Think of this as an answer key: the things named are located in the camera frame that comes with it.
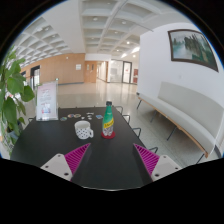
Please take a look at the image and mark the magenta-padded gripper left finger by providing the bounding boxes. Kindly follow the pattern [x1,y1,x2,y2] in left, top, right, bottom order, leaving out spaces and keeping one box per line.
[39,142,92,183]

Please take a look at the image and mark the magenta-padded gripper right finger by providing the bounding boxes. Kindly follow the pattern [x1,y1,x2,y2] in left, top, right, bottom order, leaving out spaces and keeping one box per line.
[133,142,183,183]

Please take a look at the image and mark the green plastic drink bottle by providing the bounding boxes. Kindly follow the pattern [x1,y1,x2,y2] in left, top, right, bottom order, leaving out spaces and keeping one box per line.
[101,100,116,139]

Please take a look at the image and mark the white dotted mug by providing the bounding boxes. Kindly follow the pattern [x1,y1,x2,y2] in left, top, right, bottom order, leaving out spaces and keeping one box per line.
[74,120,95,140]

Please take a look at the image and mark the black chairs group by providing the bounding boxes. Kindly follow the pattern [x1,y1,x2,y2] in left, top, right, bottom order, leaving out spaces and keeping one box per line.
[27,104,160,155]

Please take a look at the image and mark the clear acrylic sign stand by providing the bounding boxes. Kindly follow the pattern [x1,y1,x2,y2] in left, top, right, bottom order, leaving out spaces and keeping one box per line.
[35,80,60,122]

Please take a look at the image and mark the green leafy potted plant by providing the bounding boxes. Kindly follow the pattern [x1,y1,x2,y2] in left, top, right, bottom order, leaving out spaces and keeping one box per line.
[0,46,36,155]

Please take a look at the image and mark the recessed ceiling lights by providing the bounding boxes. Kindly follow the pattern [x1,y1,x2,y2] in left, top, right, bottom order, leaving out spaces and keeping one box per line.
[34,15,142,58]

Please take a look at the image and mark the framed landscape painting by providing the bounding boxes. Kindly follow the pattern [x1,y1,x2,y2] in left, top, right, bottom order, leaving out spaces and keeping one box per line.
[167,28,220,73]

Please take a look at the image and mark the white wall bench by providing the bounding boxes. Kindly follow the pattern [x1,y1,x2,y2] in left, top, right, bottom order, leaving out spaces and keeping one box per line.
[135,81,224,162]

